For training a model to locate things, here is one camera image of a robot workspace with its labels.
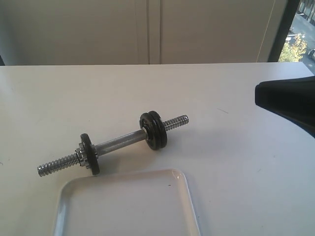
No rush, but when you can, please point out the white rectangular tray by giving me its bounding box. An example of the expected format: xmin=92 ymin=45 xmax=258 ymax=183
xmin=52 ymin=169 xmax=200 ymax=236

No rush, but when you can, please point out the chrome threaded dumbbell bar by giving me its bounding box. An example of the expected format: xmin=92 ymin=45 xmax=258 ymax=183
xmin=37 ymin=115 xmax=189 ymax=177

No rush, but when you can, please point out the chrome collar nut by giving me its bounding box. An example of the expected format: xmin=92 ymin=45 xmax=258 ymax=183
xmin=75 ymin=143 xmax=87 ymax=167

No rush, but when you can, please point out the black window frame post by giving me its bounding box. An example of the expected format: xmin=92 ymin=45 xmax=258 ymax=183
xmin=267 ymin=0 xmax=300 ymax=62

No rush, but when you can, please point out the thin blind cord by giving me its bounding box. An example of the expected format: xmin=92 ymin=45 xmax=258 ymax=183
xmin=255 ymin=0 xmax=277 ymax=62

